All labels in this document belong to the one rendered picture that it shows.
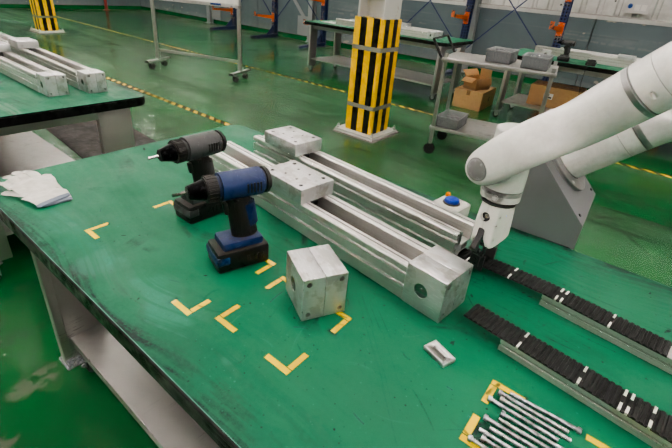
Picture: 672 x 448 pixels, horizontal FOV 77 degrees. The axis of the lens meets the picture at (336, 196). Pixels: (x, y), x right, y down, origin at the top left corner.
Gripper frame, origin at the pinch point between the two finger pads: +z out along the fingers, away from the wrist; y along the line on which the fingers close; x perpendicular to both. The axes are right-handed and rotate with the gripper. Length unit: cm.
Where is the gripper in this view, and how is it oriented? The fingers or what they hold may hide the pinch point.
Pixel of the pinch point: (482, 257)
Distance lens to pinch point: 105.7
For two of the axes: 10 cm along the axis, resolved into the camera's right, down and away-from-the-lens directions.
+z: -0.8, 8.9, 4.5
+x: -7.0, -3.7, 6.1
